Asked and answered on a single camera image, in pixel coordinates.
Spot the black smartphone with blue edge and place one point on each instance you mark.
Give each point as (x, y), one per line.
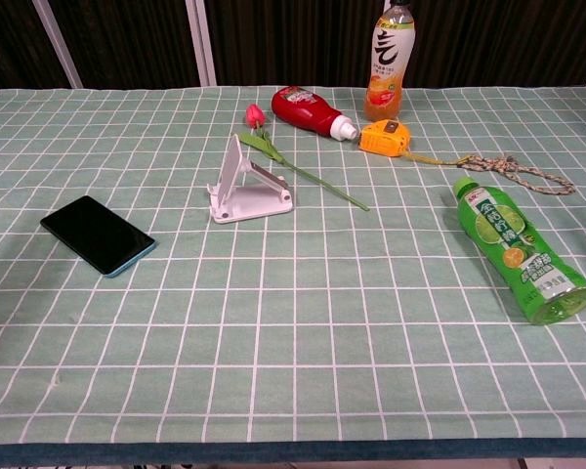
(94, 233)

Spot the white folding phone stand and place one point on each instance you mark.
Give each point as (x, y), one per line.
(254, 201)

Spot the green checkered tablecloth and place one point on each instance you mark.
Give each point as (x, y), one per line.
(293, 312)

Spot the artificial red tulip flower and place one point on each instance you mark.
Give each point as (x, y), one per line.
(278, 155)

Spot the red ketchup squeeze bottle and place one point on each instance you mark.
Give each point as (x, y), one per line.
(306, 108)

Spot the orange tape measure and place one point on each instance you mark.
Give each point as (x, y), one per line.
(382, 139)

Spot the orange juice drink bottle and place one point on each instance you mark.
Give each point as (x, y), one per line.
(387, 68)

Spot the green lime drink bottle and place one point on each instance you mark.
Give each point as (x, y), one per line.
(517, 244)

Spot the white frame post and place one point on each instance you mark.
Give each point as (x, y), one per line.
(58, 44)
(201, 41)

